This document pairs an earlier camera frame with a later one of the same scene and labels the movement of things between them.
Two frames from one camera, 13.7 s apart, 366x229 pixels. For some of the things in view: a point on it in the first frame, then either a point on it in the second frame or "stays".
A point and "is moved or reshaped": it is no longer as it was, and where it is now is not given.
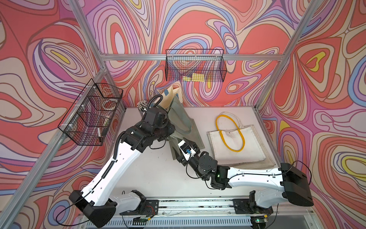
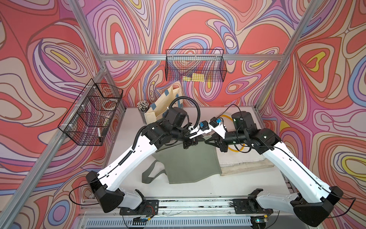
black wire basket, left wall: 89,119 stays
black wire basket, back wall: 196,65 stays
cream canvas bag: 248,116 to 230,163
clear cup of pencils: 143,105 stays
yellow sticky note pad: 198,77 stays
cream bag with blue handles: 168,94 stays
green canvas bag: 185,126 is moved or reshaped
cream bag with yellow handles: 238,146 stays
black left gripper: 171,129 to 192,141
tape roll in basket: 109,104 stays
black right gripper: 182,161 to 219,140
